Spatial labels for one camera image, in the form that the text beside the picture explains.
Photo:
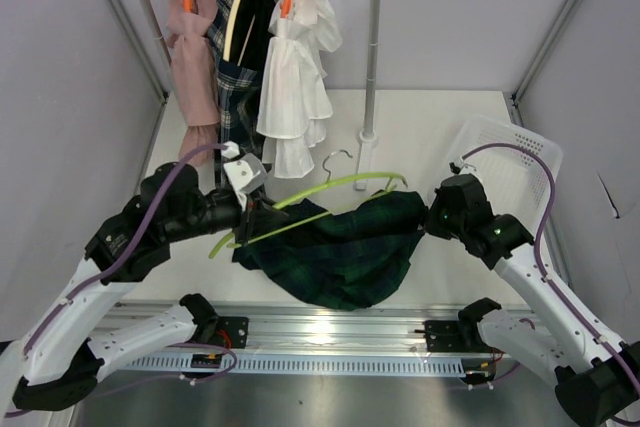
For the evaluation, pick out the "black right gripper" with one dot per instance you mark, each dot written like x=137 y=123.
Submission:
x=431 y=219

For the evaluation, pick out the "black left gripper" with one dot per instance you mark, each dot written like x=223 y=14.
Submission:
x=259 y=216

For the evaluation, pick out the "white plastic basket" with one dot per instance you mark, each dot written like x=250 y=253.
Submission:
x=514 y=183

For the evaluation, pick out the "green plastic hanger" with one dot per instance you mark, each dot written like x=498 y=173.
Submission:
x=329 y=183

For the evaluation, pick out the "dark green plaid skirt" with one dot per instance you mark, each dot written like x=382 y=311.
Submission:
x=347 y=262

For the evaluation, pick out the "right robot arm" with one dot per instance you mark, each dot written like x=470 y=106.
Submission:
x=594 y=372

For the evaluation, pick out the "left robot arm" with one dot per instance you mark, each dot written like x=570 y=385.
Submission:
x=65 y=359

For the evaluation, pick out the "navy cream plaid skirt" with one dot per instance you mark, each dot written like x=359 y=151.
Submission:
x=239 y=87

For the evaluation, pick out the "pink skirt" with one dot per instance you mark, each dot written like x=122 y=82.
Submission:
x=194 y=73

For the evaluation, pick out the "cream wooden hanger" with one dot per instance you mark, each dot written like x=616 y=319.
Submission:
x=228 y=55

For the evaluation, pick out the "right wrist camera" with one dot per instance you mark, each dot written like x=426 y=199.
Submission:
x=462 y=168

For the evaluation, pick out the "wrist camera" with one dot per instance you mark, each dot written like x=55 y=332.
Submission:
x=245 y=175
x=462 y=168

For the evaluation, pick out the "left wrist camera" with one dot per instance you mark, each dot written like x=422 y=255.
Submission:
x=245 y=175

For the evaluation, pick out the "aluminium mounting rail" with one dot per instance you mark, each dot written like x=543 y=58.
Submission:
x=297 y=329

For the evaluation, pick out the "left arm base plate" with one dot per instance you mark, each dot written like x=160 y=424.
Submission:
x=228 y=332

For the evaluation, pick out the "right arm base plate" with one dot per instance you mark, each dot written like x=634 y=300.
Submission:
x=449 y=336

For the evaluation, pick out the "white slotted cable duct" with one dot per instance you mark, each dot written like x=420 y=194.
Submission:
x=249 y=363

